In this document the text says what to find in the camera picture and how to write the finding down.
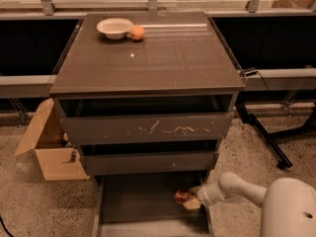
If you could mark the bottom grey open drawer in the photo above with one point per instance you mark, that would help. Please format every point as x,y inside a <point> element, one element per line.
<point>143,205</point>

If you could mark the open cardboard box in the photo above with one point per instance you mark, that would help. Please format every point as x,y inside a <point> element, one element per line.
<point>58,160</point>

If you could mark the black metal stand leg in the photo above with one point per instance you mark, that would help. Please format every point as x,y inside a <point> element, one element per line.
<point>282,160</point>

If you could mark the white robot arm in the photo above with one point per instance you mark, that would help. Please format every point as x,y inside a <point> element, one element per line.
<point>288,205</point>

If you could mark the top grey drawer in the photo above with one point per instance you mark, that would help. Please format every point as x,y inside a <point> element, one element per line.
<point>146,119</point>

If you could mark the red coke can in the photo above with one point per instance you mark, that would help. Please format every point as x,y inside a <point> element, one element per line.
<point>182,196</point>

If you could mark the dark grey drawer cabinet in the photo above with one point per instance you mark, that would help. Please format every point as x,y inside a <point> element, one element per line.
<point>180,55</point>

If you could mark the orange fruit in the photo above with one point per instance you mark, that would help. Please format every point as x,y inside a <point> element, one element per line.
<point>137,32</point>

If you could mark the middle grey drawer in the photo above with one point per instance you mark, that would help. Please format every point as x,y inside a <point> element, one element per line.
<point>151,157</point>

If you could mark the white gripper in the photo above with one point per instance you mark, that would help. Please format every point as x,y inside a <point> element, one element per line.
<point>204,195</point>

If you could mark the white bowl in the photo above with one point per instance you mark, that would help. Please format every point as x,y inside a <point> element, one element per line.
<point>115,28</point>

